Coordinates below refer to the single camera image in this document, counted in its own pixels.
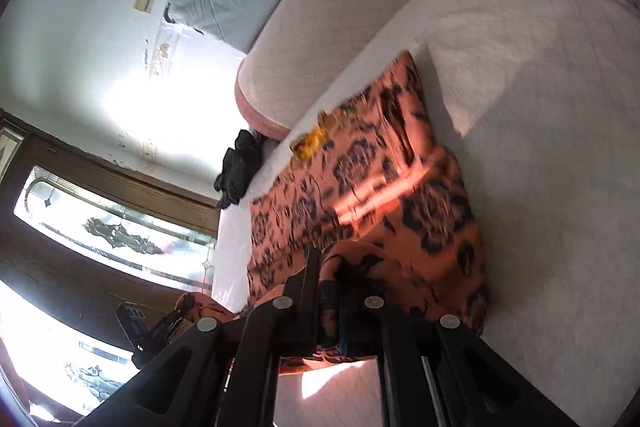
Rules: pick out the pink quilted bed cover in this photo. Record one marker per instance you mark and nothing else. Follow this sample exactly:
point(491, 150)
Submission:
point(525, 107)

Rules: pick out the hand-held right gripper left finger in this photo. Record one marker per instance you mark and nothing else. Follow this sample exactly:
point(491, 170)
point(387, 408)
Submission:
point(302, 307)

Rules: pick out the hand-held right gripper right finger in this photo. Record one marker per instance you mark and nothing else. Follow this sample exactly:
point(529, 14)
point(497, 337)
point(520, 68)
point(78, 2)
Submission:
point(360, 332)

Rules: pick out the pink quilted bolster cushion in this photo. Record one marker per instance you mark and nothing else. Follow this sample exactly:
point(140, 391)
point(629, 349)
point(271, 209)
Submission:
point(325, 32)

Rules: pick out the orange floral garment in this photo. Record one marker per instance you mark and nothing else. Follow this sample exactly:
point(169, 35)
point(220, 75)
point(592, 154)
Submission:
point(400, 207)

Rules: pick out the black cloth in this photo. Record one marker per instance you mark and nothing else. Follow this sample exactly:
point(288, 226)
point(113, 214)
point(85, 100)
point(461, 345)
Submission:
point(237, 167)

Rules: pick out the wooden door with patterned glass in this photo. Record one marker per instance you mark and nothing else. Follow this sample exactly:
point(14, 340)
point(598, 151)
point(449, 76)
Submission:
point(75, 187)

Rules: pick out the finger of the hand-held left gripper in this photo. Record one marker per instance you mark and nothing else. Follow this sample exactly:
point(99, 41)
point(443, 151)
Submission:
point(172, 319)

